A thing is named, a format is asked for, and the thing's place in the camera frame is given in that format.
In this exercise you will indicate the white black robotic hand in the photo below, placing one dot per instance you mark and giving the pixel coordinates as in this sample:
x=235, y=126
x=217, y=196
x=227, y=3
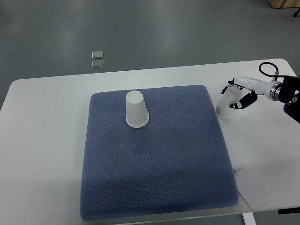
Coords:
x=256, y=87

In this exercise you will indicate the white paper cup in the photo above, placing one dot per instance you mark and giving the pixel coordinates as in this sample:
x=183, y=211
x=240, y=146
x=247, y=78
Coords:
x=230, y=96
x=137, y=115

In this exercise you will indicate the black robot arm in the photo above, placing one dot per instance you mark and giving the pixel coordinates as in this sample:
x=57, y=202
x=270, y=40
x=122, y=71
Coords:
x=288, y=92

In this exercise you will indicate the black tripod leg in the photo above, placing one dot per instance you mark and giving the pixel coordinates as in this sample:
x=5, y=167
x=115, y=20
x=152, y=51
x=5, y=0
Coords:
x=296, y=13

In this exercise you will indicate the wooden furniture corner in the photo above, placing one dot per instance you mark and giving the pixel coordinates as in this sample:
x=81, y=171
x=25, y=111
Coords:
x=277, y=4

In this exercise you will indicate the white paper tag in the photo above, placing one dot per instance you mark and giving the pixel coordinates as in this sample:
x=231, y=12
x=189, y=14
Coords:
x=249, y=191

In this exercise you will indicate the blue textured cushion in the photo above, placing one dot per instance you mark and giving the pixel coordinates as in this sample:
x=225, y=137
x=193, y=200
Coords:
x=177, y=162

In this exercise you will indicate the black table control panel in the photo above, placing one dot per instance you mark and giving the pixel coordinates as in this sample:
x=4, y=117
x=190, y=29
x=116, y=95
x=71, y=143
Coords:
x=289, y=211

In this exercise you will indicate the white table leg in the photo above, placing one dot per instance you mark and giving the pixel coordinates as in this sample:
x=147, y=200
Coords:
x=248, y=218

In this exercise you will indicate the white paper cup on cushion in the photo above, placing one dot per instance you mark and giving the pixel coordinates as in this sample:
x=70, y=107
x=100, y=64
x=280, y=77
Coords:
x=137, y=115

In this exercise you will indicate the upper metal floor plate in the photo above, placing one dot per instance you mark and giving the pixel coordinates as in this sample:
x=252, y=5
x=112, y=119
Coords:
x=97, y=54

